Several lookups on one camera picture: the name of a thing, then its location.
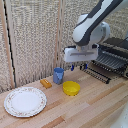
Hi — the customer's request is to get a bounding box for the white plate with patterned rim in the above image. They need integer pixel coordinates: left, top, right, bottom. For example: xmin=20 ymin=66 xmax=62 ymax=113
xmin=3 ymin=86 xmax=48 ymax=118

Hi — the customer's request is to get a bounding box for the black wire dish rack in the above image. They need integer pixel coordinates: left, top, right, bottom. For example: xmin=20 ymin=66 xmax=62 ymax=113
xmin=79 ymin=37 xmax=128 ymax=85

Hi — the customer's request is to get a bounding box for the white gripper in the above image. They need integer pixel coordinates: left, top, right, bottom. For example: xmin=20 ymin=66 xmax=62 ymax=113
xmin=63 ymin=45 xmax=100 ymax=72

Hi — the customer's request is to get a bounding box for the blue plastic cup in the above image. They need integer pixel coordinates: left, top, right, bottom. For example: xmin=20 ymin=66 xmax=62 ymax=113
xmin=53 ymin=67 xmax=65 ymax=85

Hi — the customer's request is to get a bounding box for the wooden screen post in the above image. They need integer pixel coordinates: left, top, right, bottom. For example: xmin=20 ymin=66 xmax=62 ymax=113
xmin=0 ymin=0 xmax=16 ymax=90
xmin=54 ymin=0 xmax=66 ymax=72

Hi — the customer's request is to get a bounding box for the yellow plastic bowl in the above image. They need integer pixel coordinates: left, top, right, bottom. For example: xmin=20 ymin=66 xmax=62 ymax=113
xmin=62 ymin=80 xmax=81 ymax=97

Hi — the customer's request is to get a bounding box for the ridged metal drain tray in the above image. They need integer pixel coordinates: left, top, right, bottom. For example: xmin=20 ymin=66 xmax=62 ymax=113
xmin=90 ymin=49 xmax=128 ymax=73

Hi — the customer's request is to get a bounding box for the orange rectangular block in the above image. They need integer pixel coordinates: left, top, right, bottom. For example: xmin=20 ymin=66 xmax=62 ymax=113
xmin=39 ymin=78 xmax=53 ymax=89

